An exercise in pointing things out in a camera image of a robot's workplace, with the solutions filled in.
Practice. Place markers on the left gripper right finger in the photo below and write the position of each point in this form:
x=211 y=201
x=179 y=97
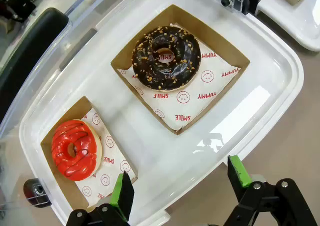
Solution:
x=265 y=203

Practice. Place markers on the printed paper under nut donut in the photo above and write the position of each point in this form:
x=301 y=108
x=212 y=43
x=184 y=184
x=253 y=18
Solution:
x=200 y=103

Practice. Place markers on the black bag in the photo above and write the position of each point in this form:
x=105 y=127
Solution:
x=20 y=8

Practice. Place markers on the chocolate donut with nut bits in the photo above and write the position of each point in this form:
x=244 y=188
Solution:
x=175 y=73

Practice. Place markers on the cardboard box of red donut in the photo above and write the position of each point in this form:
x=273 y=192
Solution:
x=75 y=110

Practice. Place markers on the cardboard box of nut donut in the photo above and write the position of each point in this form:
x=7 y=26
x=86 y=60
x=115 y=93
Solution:
x=180 y=13

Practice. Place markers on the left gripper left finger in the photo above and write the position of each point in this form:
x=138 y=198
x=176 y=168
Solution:
x=122 y=198

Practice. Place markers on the white plastic display tray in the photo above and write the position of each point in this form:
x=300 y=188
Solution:
x=150 y=148
x=295 y=28

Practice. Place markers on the printed paper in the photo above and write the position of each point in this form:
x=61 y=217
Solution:
x=200 y=103
x=110 y=140

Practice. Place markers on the red glazed donut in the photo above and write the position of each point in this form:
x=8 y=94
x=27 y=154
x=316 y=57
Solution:
x=82 y=166

